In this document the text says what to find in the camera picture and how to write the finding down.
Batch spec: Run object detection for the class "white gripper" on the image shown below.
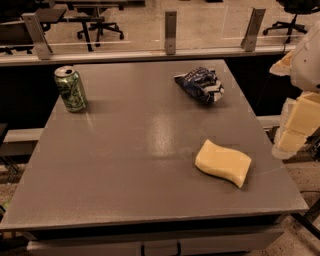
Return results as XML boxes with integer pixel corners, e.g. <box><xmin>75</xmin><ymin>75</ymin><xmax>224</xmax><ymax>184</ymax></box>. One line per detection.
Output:
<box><xmin>269</xmin><ymin>21</ymin><xmax>320</xmax><ymax>160</ymax></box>

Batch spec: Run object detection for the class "blue chip bag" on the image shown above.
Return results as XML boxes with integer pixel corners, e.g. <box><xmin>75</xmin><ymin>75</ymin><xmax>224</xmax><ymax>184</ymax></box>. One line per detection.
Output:
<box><xmin>174</xmin><ymin>67</ymin><xmax>224</xmax><ymax>104</ymax></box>

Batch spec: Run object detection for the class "green soda can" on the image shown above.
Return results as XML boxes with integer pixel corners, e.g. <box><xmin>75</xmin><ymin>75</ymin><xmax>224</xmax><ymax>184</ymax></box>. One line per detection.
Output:
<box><xmin>54</xmin><ymin>66</ymin><xmax>87</xmax><ymax>112</ymax></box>

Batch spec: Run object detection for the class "black office chair right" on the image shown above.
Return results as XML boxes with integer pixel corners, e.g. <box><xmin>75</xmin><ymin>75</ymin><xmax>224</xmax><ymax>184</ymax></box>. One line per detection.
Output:
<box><xmin>262</xmin><ymin>0</ymin><xmax>320</xmax><ymax>44</ymax></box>

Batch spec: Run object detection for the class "black office chair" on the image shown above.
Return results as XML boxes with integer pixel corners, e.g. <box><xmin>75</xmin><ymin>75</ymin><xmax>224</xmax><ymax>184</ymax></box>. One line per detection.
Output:
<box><xmin>262</xmin><ymin>0</ymin><xmax>320</xmax><ymax>44</ymax></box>
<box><xmin>75</xmin><ymin>3</ymin><xmax>124</xmax><ymax>47</ymax></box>

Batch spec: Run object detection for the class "yellow sponge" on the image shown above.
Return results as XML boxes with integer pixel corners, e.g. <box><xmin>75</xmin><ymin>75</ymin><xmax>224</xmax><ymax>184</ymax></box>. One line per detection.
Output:
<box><xmin>195</xmin><ymin>139</ymin><xmax>252</xmax><ymax>188</ymax></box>

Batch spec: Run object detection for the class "black office chair left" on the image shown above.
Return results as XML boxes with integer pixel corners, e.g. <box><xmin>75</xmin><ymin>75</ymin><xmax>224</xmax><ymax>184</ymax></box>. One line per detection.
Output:
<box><xmin>75</xmin><ymin>3</ymin><xmax>124</xmax><ymax>47</ymax></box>

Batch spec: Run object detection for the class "glass railing panel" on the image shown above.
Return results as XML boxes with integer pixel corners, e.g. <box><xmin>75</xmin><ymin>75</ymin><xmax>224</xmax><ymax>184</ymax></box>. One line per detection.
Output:
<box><xmin>1</xmin><ymin>0</ymin><xmax>319</xmax><ymax>54</ymax></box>

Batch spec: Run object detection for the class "dark desk in background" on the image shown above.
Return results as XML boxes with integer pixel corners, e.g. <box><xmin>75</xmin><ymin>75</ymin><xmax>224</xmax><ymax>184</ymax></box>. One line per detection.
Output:
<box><xmin>0</xmin><ymin>9</ymin><xmax>103</xmax><ymax>55</ymax></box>

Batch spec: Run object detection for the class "right metal railing bracket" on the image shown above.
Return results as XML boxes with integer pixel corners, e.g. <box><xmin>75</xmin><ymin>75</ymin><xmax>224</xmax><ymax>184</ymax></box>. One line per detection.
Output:
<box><xmin>241</xmin><ymin>8</ymin><xmax>266</xmax><ymax>52</ymax></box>

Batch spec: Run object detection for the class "metal railing bracket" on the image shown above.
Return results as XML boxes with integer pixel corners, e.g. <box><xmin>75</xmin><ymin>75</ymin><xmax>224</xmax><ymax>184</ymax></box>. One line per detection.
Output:
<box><xmin>165</xmin><ymin>10</ymin><xmax>177</xmax><ymax>55</ymax></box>
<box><xmin>241</xmin><ymin>8</ymin><xmax>266</xmax><ymax>52</ymax></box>
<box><xmin>22</xmin><ymin>13</ymin><xmax>52</xmax><ymax>60</ymax></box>

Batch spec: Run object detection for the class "middle metal railing bracket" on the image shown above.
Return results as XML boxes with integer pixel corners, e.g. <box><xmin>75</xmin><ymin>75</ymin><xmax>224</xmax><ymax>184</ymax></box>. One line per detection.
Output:
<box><xmin>165</xmin><ymin>10</ymin><xmax>177</xmax><ymax>55</ymax></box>

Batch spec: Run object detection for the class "left metal railing bracket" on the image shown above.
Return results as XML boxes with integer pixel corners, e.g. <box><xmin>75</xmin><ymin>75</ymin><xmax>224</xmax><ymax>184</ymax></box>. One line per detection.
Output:
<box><xmin>22</xmin><ymin>13</ymin><xmax>52</xmax><ymax>60</ymax></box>

